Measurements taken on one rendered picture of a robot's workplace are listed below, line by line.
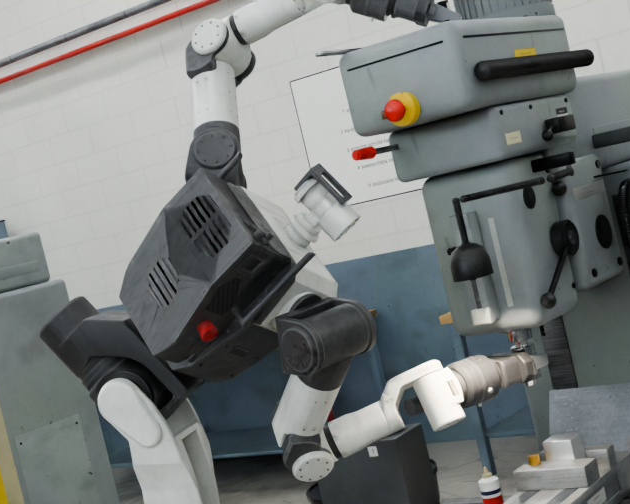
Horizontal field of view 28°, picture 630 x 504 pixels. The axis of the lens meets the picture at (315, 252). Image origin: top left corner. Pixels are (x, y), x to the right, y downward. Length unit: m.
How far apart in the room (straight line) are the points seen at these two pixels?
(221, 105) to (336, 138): 5.33
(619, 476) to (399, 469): 0.45
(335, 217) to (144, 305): 0.37
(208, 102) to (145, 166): 6.35
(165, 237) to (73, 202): 7.15
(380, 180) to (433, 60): 5.39
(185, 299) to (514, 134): 0.68
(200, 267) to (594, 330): 1.05
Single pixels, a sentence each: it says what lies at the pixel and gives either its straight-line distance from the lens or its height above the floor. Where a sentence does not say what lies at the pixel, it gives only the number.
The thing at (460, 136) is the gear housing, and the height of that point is 1.69.
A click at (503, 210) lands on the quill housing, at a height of 1.54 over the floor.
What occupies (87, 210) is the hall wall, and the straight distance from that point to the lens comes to 9.25.
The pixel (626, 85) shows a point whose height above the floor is 1.72.
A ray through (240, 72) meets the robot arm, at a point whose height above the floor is 1.92.
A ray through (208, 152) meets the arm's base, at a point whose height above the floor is 1.77.
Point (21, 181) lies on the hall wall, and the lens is 9.73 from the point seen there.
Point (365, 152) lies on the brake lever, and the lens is 2.30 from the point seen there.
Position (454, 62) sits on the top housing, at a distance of 2.22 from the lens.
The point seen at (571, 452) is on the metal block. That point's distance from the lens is 2.48.
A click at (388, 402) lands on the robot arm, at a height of 1.25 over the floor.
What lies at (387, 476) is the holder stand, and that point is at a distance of 2.66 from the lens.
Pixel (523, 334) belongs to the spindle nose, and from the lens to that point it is 2.46.
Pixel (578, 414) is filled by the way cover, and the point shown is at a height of 1.04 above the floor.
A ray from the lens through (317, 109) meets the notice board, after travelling 7.81.
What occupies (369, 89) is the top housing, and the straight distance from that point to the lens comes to 2.31.
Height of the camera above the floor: 1.65
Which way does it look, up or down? 3 degrees down
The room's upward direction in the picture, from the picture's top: 13 degrees counter-clockwise
